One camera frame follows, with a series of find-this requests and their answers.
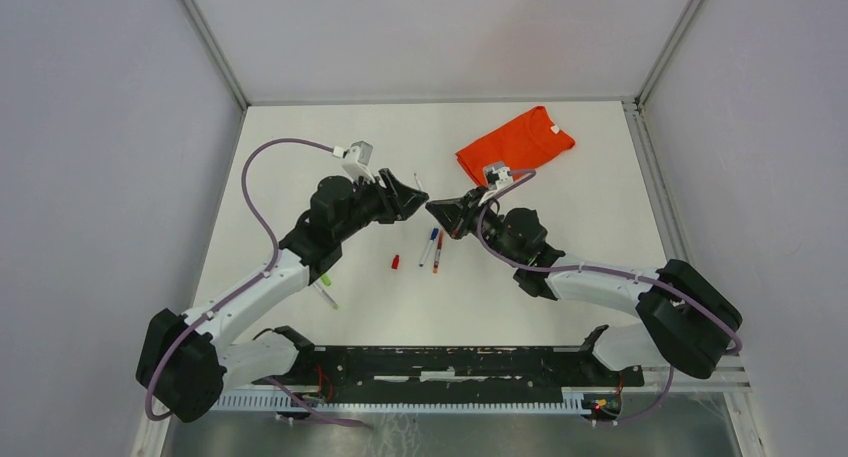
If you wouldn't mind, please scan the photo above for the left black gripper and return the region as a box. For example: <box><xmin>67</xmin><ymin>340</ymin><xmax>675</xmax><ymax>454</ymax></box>
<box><xmin>335</xmin><ymin>167</ymin><xmax>429</xmax><ymax>242</ymax></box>

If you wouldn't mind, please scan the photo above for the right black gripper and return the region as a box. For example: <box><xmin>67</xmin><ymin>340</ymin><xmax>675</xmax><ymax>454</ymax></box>
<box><xmin>426</xmin><ymin>185</ymin><xmax>520</xmax><ymax>267</ymax></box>

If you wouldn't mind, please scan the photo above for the thin blue-tip pen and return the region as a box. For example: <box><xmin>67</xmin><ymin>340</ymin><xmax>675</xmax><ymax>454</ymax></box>
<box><xmin>418</xmin><ymin>237</ymin><xmax>438</xmax><ymax>268</ymax></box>

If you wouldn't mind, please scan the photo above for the red orange pen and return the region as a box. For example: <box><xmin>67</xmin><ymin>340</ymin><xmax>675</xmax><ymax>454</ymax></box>
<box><xmin>432</xmin><ymin>230</ymin><xmax>445</xmax><ymax>274</ymax></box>

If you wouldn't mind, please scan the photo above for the thin green-tip pen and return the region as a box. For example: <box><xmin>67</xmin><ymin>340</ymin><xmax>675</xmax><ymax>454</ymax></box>
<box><xmin>313</xmin><ymin>282</ymin><xmax>339</xmax><ymax>310</ymax></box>

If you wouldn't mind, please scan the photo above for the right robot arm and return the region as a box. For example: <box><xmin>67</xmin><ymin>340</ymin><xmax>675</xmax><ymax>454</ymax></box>
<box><xmin>426</xmin><ymin>187</ymin><xmax>743</xmax><ymax>385</ymax></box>

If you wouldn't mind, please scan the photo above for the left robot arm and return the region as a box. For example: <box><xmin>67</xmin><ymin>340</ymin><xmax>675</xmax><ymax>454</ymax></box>
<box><xmin>136</xmin><ymin>169</ymin><xmax>429</xmax><ymax>423</ymax></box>

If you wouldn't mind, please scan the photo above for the folded orange cloth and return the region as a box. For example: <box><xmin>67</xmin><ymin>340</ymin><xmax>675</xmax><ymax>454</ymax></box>
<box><xmin>455</xmin><ymin>106</ymin><xmax>576</xmax><ymax>185</ymax></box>

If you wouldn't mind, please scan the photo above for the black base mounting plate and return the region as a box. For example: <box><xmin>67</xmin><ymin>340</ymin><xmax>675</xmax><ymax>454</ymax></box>
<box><xmin>275</xmin><ymin>346</ymin><xmax>645</xmax><ymax>404</ymax></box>

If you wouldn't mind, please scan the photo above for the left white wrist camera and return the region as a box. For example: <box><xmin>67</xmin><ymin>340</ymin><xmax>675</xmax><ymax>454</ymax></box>
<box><xmin>332</xmin><ymin>141</ymin><xmax>376</xmax><ymax>184</ymax></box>

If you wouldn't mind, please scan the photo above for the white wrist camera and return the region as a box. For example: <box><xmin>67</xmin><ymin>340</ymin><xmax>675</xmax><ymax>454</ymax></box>
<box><xmin>332</xmin><ymin>141</ymin><xmax>376</xmax><ymax>184</ymax></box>
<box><xmin>479</xmin><ymin>162</ymin><xmax>514</xmax><ymax>207</ymax></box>

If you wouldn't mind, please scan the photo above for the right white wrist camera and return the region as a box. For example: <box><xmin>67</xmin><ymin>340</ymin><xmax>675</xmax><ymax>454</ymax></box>
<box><xmin>479</xmin><ymin>162</ymin><xmax>514</xmax><ymax>207</ymax></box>

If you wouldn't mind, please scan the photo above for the white slotted cable duct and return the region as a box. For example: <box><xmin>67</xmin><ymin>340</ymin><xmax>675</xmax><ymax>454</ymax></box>
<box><xmin>211</xmin><ymin>387</ymin><xmax>599</xmax><ymax>417</ymax></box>

